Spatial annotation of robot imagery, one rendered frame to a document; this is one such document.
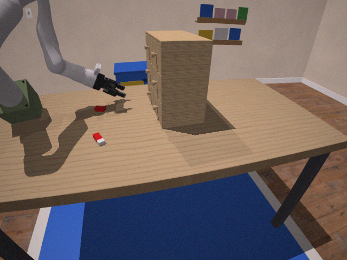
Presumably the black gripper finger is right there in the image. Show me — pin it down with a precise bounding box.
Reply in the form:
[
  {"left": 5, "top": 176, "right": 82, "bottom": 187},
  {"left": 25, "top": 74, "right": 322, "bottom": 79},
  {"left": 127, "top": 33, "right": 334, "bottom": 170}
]
[
  {"left": 103, "top": 82, "right": 126, "bottom": 98},
  {"left": 105, "top": 77, "right": 125, "bottom": 90}
]

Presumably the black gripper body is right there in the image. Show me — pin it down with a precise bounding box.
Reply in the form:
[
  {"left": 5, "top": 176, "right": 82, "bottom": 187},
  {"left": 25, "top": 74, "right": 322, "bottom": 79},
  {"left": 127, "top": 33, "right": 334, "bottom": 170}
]
[{"left": 93, "top": 73, "right": 112, "bottom": 90}]

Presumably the wooden chest of drawers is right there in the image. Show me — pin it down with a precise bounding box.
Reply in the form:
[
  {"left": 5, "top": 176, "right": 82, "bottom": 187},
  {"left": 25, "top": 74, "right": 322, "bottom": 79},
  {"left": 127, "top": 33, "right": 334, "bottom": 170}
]
[{"left": 145, "top": 30, "right": 213, "bottom": 128}]

